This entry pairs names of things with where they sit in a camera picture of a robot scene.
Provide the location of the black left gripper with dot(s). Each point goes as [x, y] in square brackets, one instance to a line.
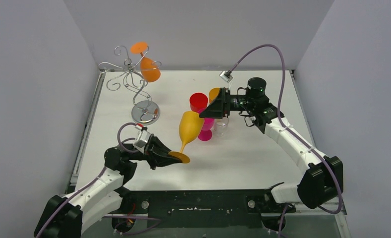
[152, 149]

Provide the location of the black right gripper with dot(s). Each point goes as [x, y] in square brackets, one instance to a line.
[219, 108]

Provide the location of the yellow wine glass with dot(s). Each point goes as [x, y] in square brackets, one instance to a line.
[213, 93]
[189, 128]

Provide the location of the clear wine glass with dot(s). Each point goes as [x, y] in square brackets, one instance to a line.
[220, 126]

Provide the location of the red wine glass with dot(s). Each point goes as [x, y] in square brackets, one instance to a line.
[198, 101]

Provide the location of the pink wine glass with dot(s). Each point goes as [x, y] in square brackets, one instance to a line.
[206, 133]

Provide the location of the orange wine glass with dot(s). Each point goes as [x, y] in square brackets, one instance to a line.
[149, 69]

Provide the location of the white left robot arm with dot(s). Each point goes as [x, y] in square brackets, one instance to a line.
[70, 215]

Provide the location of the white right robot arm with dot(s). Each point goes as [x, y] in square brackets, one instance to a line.
[322, 175]

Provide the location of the chrome wine glass rack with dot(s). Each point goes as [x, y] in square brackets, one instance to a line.
[145, 110]

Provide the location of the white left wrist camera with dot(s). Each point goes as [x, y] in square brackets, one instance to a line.
[142, 138]

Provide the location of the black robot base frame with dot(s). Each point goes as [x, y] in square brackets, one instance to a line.
[248, 208]

